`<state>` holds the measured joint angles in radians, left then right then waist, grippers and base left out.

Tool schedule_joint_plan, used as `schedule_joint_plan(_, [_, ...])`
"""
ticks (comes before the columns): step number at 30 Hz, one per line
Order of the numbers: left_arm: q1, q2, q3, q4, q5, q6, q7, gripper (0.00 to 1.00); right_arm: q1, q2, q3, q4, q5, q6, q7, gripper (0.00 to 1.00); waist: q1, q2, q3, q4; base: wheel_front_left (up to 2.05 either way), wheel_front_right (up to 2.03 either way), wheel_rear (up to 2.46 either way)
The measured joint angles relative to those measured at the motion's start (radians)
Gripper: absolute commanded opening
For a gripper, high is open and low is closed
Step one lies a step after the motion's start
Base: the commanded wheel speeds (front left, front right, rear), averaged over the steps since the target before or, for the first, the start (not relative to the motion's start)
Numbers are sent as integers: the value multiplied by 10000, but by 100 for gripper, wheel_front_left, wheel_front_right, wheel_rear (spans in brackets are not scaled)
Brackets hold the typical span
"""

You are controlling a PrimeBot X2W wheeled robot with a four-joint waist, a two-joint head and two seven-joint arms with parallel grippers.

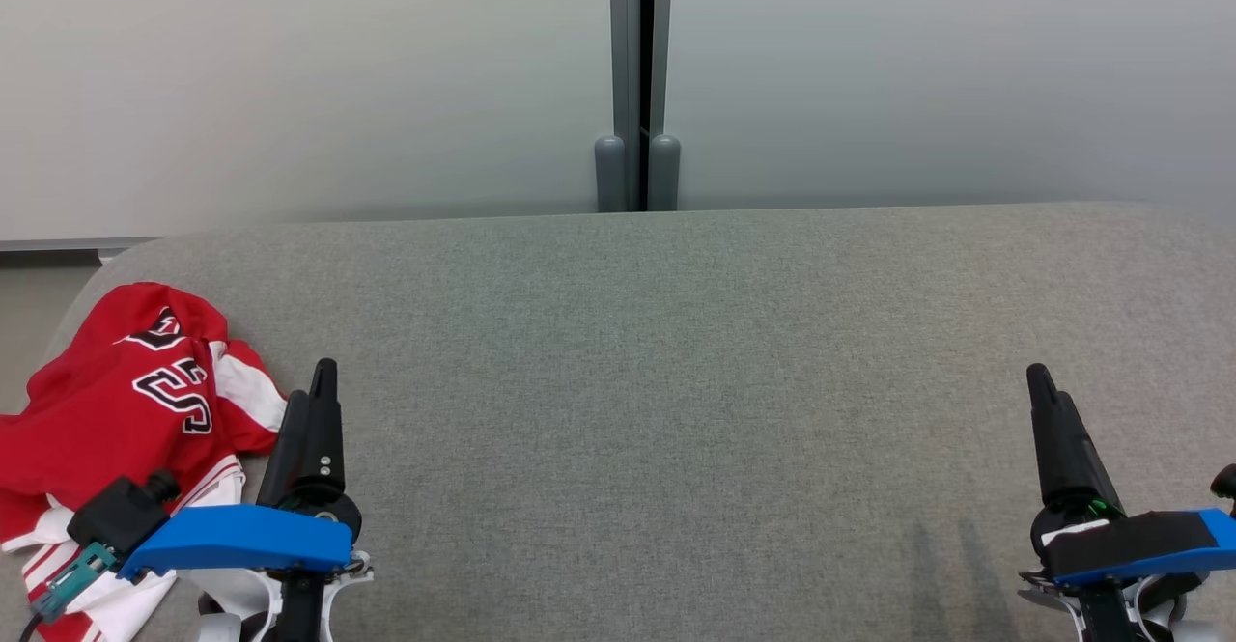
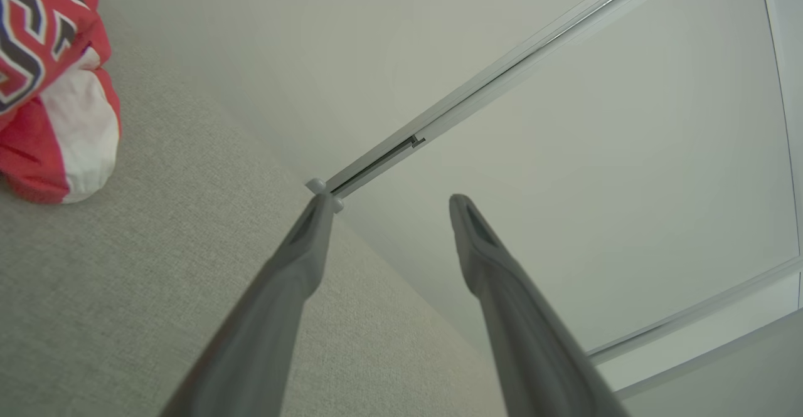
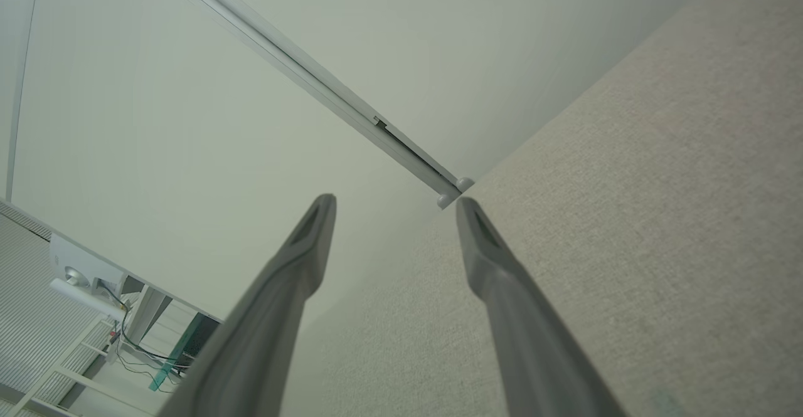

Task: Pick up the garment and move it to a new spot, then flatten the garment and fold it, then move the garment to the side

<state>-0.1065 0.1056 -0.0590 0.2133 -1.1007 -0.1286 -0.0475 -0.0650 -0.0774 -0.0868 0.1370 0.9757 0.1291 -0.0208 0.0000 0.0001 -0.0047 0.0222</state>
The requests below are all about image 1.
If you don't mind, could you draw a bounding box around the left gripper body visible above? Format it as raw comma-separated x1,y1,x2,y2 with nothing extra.
179,492,375,642

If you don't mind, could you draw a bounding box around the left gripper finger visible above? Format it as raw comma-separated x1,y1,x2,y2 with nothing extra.
256,391,310,508
290,358,346,503

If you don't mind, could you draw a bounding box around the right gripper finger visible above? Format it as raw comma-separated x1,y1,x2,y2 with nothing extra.
1053,393,1124,513
1026,364,1063,513

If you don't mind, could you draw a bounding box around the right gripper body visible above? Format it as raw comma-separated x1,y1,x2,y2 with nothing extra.
1020,505,1208,642

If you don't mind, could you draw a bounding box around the red jersey with number print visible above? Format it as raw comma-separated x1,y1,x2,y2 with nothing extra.
0,282,289,642

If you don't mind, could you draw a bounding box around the blue right camera bracket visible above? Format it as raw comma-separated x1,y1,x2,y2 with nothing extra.
1048,509,1236,587

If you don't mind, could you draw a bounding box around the blue camera bracket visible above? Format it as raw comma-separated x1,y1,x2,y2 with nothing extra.
118,504,353,580
1048,509,1236,587

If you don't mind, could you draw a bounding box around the blue left camera bracket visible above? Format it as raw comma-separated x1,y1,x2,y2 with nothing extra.
118,504,353,580

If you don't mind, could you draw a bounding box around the left camera cable teal plug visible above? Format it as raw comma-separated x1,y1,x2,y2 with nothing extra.
19,541,119,642

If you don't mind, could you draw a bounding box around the grey partition post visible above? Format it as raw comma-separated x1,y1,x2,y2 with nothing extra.
594,0,682,213

